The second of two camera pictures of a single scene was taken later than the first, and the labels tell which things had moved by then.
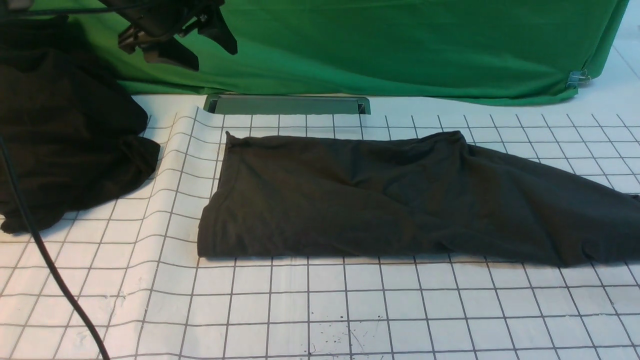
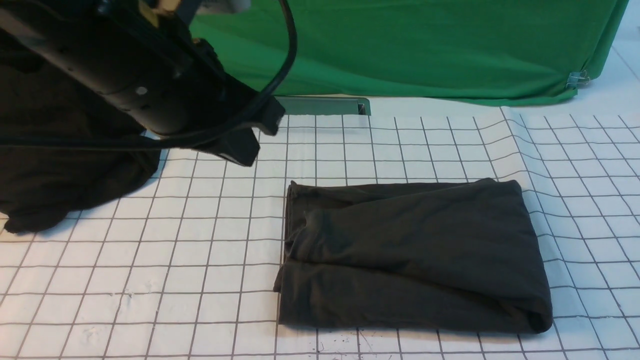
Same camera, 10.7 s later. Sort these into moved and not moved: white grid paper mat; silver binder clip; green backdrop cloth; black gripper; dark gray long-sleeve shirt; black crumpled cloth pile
Moved: dark gray long-sleeve shirt; black gripper
Not moved: black crumpled cloth pile; silver binder clip; white grid paper mat; green backdrop cloth
